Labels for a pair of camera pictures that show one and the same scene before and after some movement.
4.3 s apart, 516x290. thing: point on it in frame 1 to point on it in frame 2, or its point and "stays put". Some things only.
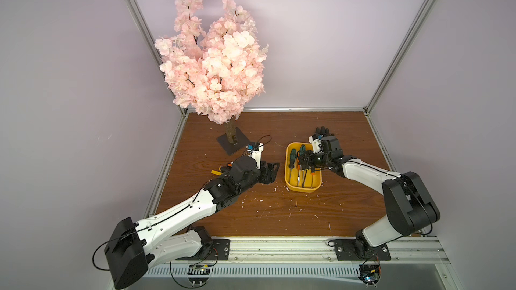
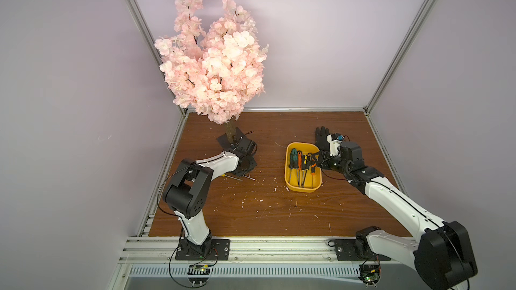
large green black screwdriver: x=293 y=154 stays put
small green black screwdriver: x=302 y=150 to x=293 y=161
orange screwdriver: x=298 y=168 stays put
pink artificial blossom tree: x=217 y=73 stays put
